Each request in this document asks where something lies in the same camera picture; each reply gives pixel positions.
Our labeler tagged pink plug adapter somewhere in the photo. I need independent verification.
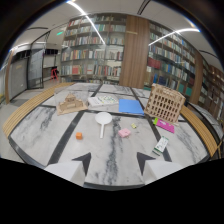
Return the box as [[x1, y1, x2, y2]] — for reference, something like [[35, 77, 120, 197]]
[[117, 127, 132, 139]]

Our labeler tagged green white card packet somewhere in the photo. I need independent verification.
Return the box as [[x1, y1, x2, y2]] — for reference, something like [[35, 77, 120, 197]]
[[152, 135, 170, 157]]

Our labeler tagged magenta notebook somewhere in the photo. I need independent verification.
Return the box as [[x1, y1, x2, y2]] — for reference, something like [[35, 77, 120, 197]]
[[152, 117, 176, 134]]

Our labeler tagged wooden slatted bench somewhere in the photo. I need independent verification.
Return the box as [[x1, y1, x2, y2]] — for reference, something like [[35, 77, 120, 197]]
[[180, 104, 219, 158], [2, 81, 76, 139]]

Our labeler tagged white round hand fan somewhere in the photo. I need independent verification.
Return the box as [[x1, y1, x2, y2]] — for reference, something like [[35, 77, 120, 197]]
[[94, 111, 113, 139]]

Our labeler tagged small wooden building model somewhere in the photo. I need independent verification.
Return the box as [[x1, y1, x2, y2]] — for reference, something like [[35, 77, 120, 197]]
[[55, 93, 89, 116]]

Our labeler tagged large wooden lattice building model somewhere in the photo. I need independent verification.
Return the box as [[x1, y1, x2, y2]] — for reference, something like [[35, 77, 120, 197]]
[[143, 83, 187, 125]]

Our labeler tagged blue folder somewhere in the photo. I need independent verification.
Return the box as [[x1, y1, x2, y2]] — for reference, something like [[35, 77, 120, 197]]
[[118, 98, 146, 117]]

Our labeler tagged red chair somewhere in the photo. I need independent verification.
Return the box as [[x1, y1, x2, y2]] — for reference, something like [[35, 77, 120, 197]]
[[50, 66, 59, 82]]

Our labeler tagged glass door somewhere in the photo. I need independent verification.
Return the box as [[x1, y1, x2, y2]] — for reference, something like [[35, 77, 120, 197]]
[[27, 48, 46, 90]]

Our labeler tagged tall library bookshelf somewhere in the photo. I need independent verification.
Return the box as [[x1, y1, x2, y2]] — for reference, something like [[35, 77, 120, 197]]
[[59, 13, 128, 84], [143, 20, 198, 98]]

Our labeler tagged wooden wall column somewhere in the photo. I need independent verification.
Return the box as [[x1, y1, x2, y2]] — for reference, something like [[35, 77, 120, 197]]
[[118, 14, 151, 90]]

